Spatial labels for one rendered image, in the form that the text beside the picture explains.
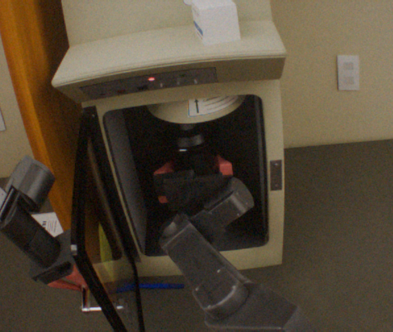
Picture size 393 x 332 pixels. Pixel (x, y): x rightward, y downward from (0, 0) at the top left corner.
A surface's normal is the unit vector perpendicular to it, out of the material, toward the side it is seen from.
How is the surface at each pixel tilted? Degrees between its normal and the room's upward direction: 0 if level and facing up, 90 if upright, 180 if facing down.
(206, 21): 90
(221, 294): 42
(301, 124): 90
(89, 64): 0
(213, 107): 67
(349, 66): 90
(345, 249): 0
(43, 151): 90
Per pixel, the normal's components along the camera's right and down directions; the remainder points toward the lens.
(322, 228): -0.12, -0.77
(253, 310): -0.65, -0.74
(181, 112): -0.26, 0.29
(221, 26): 0.24, 0.60
